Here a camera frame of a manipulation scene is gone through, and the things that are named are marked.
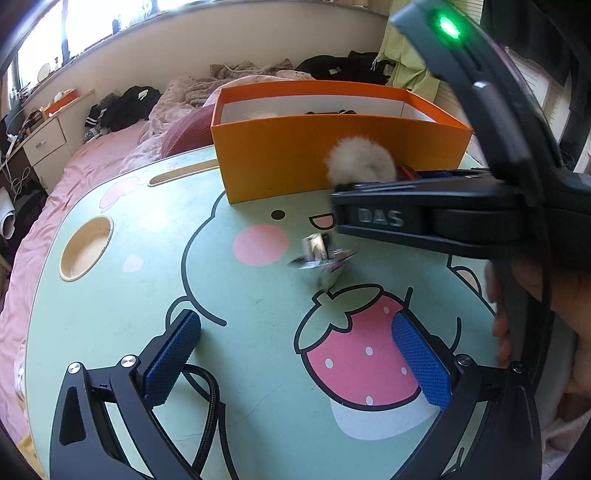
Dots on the white drawer desk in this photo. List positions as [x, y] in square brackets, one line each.
[49, 148]

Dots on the black clothes pile right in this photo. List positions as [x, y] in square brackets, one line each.
[356, 67]

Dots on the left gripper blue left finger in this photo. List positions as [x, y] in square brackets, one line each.
[84, 444]

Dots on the black clothes pile left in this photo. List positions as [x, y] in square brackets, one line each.
[117, 112]

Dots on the dark red pillow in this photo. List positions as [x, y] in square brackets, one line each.
[190, 132]

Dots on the black lace pouch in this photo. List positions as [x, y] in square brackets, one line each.
[339, 112]

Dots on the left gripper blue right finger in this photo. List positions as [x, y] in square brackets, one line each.
[487, 426]

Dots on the black clothes pile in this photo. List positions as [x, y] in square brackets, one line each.
[117, 112]
[356, 67]

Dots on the green hanging cloth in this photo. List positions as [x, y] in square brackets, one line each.
[410, 71]

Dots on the right hand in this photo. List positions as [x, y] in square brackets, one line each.
[566, 293]

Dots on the silver metal clip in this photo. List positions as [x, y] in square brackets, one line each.
[323, 261]

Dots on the pink crumpled blanket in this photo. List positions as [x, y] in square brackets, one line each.
[187, 98]

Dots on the cream fluffy pompom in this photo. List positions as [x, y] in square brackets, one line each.
[359, 159]

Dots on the orange cardboard box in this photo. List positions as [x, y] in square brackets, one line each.
[267, 146]

